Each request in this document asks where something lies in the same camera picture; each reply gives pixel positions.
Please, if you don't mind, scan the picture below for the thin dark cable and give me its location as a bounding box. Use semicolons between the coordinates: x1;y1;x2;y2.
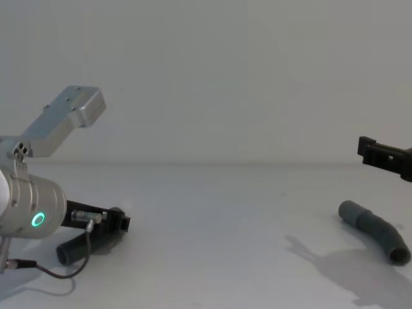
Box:
6;209;108;279

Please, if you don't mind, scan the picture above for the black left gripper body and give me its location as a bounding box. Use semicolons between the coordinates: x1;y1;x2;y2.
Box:
56;199;114;249

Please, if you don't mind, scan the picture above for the grey curved plastic hose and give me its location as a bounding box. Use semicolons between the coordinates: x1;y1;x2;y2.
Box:
337;199;412;267

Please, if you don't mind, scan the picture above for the white curtain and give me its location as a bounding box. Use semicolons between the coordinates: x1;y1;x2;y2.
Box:
0;0;412;167

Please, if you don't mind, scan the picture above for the white table cloth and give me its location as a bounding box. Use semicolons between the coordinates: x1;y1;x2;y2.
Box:
0;160;412;309

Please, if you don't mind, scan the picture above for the black coiled cable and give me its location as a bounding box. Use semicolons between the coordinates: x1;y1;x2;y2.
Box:
56;234;100;267

